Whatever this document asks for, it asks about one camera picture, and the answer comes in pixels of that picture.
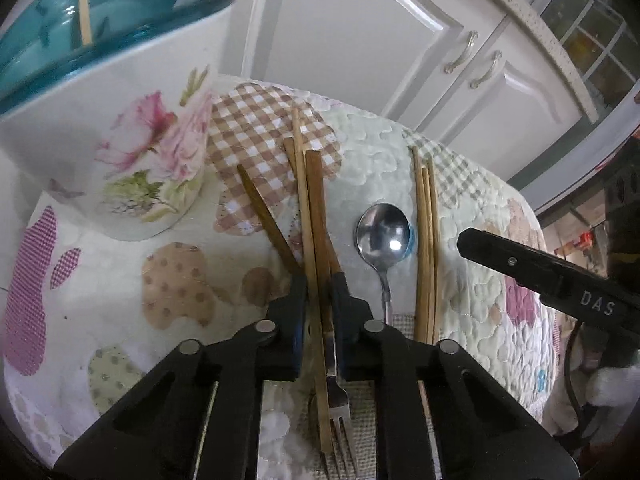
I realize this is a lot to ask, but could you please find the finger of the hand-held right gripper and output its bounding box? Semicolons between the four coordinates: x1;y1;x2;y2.
456;227;640;333

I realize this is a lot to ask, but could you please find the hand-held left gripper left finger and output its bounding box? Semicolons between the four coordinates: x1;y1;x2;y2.
52;274;308;480

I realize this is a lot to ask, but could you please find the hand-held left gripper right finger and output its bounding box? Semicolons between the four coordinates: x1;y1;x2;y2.
329;271;581;480

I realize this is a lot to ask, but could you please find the metal fork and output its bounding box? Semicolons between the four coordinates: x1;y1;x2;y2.
309;327;359;478

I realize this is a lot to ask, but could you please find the metal spoon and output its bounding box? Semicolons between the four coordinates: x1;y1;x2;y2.
355;203;413;325

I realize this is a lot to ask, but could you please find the white floral utensil cup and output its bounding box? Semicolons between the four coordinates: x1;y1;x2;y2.
0;0;241;242

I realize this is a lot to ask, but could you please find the patchwork quilted table cover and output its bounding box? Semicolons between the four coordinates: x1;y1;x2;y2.
2;77;558;480

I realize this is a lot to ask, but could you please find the white cabinet door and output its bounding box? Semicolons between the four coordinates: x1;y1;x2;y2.
415;25;586;181
240;0;506;118

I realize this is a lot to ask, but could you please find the white fuzzy garment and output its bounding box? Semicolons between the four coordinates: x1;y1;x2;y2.
545;320;640;436

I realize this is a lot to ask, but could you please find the glass cabinet door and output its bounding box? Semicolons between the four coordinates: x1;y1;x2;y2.
542;0;640;111

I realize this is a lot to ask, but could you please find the black cable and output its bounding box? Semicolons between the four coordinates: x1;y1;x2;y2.
564;317;601;446

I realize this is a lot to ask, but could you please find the metal cabinet handle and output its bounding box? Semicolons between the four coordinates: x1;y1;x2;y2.
470;51;502;90
444;31;478;73

